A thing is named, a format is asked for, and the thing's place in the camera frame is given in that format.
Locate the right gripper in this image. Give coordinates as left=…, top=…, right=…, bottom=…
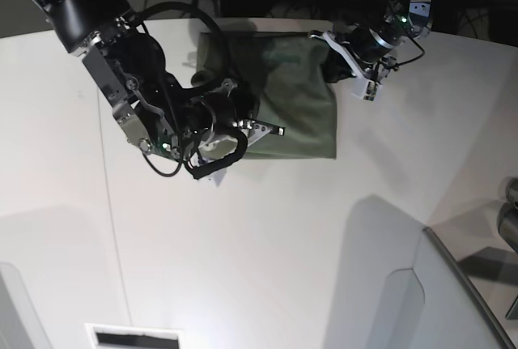
left=184, top=93, right=286, bottom=180

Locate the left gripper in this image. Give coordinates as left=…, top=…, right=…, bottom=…
left=308, top=24, right=405, bottom=83

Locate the green t-shirt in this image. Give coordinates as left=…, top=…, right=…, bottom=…
left=191, top=30, right=338, bottom=161

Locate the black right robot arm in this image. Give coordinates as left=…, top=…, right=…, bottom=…
left=32, top=0, right=285, bottom=179

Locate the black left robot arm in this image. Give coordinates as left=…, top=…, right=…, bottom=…
left=316, top=0, right=432, bottom=80

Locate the grey metal cylinder stand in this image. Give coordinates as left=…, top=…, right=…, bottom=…
left=497, top=177, right=518, bottom=253

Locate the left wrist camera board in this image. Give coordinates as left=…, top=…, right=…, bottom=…
left=351, top=79, right=383, bottom=101

